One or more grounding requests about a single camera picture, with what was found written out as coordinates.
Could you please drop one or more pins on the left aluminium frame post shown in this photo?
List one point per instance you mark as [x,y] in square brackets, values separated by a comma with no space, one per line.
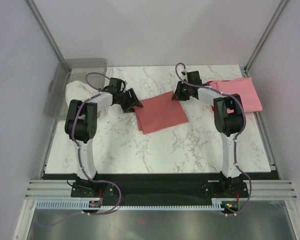
[47,33]

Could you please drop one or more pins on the white slotted cable duct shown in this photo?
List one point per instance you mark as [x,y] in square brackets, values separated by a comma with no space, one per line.
[80,204]

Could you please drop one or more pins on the light pink folded t-shirt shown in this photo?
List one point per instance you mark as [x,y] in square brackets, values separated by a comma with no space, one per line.
[245,88]

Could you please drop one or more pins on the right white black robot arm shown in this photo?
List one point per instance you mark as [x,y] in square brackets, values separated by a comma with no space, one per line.
[229,116]

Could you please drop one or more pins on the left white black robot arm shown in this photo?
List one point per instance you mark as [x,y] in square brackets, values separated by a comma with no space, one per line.
[84,103]

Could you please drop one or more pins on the salmon red t-shirt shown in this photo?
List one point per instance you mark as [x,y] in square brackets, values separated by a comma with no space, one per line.
[159,112]

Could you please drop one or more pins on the white crumpled t-shirt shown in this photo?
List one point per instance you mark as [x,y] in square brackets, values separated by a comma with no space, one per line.
[78,90]

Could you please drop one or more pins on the aluminium rail profile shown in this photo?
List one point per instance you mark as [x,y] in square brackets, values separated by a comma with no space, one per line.
[261,190]

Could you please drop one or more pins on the aluminium frame post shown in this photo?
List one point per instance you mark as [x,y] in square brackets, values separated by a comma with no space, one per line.
[47,33]
[264,37]

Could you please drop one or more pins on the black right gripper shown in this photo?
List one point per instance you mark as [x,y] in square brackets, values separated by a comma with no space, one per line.
[177,95]

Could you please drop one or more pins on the grey transparent plastic bin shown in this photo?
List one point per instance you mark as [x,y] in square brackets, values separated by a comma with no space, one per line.
[56,106]

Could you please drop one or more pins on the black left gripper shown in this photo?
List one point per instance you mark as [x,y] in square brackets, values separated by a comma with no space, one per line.
[132,102]

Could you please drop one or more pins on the right aluminium frame post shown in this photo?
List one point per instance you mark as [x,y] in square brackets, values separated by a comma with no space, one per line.
[264,37]

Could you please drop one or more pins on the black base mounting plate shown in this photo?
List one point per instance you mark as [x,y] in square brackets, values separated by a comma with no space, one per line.
[168,188]

